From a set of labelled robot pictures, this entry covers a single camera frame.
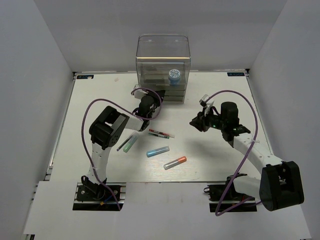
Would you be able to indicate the clear plastic drawer organizer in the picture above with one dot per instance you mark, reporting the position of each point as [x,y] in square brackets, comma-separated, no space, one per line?
[156,55]

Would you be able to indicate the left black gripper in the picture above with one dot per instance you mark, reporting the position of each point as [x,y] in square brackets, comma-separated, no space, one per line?
[155,96]

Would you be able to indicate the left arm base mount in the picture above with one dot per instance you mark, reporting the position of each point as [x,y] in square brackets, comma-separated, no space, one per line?
[85,200]

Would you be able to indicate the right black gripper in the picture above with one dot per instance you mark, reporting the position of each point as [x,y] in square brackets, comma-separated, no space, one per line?
[200,122]

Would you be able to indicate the orange highlighter marker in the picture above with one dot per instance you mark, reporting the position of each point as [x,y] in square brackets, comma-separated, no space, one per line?
[175,162]

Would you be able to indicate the dark blue pen refill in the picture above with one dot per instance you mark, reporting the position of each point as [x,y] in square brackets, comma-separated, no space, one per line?
[125,142]

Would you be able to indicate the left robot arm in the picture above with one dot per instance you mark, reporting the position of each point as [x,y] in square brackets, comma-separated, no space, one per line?
[106,130]

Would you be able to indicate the right blue table label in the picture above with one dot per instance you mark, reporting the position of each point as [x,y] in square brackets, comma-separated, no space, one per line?
[235,74]

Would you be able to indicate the blue table label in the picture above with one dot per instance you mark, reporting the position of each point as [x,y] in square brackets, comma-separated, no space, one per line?
[85,77]
[235,74]

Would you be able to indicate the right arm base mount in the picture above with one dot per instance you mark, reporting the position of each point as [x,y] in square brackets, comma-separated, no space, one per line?
[230,200]

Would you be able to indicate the green refill pen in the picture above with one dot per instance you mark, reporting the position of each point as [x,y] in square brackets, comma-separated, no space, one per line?
[158,135]

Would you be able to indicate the blue cleaning gel jar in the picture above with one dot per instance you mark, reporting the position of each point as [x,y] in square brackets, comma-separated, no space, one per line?
[174,76]

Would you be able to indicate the green highlighter marker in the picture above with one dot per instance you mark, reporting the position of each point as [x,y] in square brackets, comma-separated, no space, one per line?
[131,142]

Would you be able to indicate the blue highlighter marker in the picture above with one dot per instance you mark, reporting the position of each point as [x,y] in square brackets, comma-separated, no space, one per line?
[157,151]

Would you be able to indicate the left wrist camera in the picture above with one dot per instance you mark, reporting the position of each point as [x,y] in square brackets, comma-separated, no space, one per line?
[138,93]

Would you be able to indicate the red refill pen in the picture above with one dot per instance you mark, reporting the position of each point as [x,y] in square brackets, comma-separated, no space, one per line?
[161,133]

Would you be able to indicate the left blue table label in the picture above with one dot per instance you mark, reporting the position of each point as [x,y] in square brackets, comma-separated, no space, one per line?
[85,77]

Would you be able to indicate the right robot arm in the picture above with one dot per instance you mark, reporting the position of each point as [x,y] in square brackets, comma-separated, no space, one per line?
[279,186]

